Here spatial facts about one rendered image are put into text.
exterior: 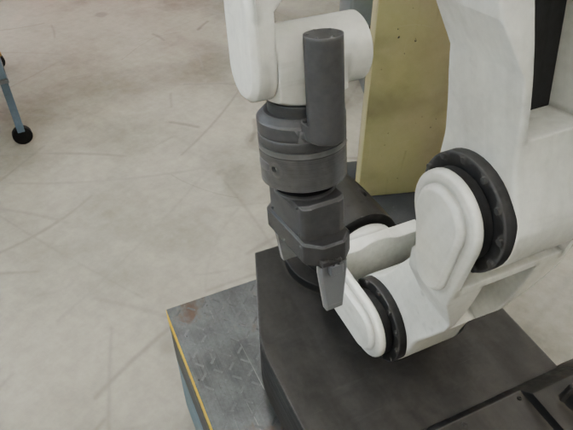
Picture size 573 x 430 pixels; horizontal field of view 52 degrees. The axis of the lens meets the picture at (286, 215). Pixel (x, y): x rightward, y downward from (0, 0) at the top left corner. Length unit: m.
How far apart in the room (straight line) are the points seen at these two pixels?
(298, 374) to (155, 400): 0.74
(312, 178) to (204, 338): 0.80
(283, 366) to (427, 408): 0.25
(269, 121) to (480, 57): 0.22
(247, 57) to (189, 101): 2.36
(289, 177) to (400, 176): 1.66
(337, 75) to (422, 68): 1.49
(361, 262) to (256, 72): 0.58
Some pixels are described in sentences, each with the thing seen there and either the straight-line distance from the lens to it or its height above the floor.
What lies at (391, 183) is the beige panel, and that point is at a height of 0.08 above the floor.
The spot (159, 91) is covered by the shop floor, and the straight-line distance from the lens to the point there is 2.98.
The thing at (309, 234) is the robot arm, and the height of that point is 1.04.
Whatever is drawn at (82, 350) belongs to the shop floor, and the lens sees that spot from 1.87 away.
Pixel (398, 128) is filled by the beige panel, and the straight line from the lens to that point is 2.08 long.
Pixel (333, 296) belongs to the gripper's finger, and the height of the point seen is 0.97.
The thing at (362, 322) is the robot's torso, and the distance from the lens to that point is 0.94.
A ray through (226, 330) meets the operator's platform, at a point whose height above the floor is 0.40.
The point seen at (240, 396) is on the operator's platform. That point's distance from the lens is 1.22.
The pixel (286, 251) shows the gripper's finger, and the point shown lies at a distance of 0.71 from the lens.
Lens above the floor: 1.44
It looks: 42 degrees down
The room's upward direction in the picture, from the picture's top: straight up
